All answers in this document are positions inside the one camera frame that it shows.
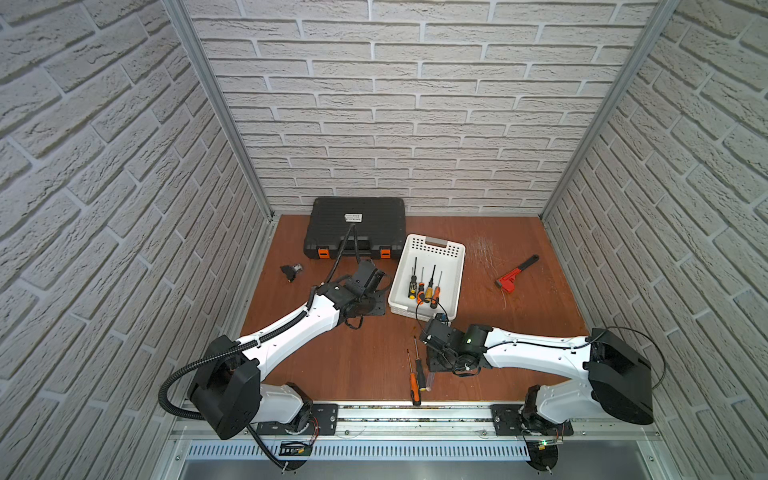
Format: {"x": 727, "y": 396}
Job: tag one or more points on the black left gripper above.
{"x": 382, "y": 305}

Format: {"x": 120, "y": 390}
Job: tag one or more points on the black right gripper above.
{"x": 432, "y": 363}

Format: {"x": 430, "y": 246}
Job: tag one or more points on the long orange handle screwdriver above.
{"x": 413, "y": 382}

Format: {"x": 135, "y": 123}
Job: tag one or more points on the orange black handle screwdriver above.
{"x": 421, "y": 289}

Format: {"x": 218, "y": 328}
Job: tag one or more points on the orange grey handle screwdriver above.
{"x": 434, "y": 301}

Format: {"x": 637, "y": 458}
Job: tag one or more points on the black yellow handle screwdriver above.
{"x": 430, "y": 287}

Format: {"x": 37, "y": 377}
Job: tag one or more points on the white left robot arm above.
{"x": 229, "y": 390}

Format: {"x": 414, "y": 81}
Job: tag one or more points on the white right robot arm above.
{"x": 605, "y": 376}

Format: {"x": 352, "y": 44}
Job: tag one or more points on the white perforated plastic bin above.
{"x": 448, "y": 256}

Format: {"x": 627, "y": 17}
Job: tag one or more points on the black plastic tool case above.
{"x": 372, "y": 227}

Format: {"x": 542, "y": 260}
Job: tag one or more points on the small black clear object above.
{"x": 291, "y": 271}

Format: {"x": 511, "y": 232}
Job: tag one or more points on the red pipe wrench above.
{"x": 507, "y": 281}

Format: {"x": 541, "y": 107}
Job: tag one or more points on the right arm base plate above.
{"x": 518, "y": 420}

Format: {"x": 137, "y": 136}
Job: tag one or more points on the aluminium mounting rail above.
{"x": 399, "y": 420}

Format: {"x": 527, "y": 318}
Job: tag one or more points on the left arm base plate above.
{"x": 322, "y": 419}

